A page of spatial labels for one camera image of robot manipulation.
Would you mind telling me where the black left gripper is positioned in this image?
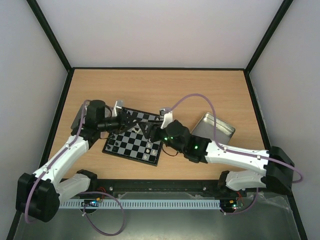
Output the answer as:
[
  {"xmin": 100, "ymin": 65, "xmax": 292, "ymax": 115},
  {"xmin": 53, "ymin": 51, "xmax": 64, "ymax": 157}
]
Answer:
[{"xmin": 98, "ymin": 111, "xmax": 141, "ymax": 135}]

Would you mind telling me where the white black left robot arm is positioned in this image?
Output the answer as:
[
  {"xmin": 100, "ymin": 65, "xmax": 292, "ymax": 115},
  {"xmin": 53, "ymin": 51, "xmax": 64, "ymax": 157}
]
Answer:
[{"xmin": 15, "ymin": 100, "xmax": 139, "ymax": 224}]

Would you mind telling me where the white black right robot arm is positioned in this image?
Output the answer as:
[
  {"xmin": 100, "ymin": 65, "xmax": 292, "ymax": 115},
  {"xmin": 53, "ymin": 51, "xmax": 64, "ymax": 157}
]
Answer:
[{"xmin": 138, "ymin": 120, "xmax": 294, "ymax": 196}]

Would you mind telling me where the black white chess board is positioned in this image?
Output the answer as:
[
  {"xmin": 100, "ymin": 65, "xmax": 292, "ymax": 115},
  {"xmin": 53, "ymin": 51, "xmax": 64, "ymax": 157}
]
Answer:
[{"xmin": 101, "ymin": 107, "xmax": 166, "ymax": 167}]

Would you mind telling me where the silver metal tray left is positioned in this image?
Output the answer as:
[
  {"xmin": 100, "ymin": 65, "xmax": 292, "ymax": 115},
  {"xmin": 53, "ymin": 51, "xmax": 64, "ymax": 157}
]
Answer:
[{"xmin": 70, "ymin": 104, "xmax": 88, "ymax": 130}]

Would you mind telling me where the silver metal tray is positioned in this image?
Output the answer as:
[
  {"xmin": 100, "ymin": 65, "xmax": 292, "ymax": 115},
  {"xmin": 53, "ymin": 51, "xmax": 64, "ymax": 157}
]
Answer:
[
  {"xmin": 191, "ymin": 112, "xmax": 236, "ymax": 145},
  {"xmin": 70, "ymin": 104, "xmax": 88, "ymax": 130}
]

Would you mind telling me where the silver metal tray right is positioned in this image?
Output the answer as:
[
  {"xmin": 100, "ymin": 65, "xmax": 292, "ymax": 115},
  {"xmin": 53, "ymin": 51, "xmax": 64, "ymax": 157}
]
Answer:
[{"xmin": 191, "ymin": 112, "xmax": 236, "ymax": 145}]

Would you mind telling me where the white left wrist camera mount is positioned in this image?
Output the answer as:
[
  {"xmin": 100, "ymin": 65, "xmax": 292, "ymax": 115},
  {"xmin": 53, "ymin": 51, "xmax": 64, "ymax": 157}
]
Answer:
[{"xmin": 111, "ymin": 100, "xmax": 124, "ymax": 117}]

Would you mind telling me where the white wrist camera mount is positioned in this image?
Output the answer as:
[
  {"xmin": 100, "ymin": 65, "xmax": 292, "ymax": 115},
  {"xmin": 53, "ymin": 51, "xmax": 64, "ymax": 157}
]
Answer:
[
  {"xmin": 111, "ymin": 100, "xmax": 124, "ymax": 117},
  {"xmin": 159, "ymin": 107, "xmax": 173, "ymax": 129}
]

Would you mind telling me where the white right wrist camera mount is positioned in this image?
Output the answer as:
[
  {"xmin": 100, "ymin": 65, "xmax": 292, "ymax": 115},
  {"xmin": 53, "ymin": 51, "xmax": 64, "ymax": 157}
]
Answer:
[{"xmin": 159, "ymin": 107, "xmax": 173, "ymax": 129}]

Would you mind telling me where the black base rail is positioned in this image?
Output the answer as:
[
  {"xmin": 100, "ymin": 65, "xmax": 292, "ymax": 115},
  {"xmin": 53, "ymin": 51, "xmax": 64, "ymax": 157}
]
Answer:
[{"xmin": 59, "ymin": 177, "xmax": 291, "ymax": 201}]

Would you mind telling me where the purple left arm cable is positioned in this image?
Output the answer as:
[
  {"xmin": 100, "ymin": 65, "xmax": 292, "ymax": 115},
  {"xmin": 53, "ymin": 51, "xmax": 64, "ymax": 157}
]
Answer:
[{"xmin": 24, "ymin": 99, "xmax": 126, "ymax": 237}]

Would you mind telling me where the light blue cable duct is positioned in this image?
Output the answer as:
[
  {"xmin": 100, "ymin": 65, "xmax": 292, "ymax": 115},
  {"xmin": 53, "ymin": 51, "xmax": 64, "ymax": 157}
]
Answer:
[{"xmin": 59, "ymin": 199, "xmax": 221, "ymax": 210}]

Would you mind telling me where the black enclosure frame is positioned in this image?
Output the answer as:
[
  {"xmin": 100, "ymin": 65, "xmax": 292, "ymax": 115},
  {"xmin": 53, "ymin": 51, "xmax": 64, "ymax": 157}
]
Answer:
[{"xmin": 4, "ymin": 0, "xmax": 308, "ymax": 240}]

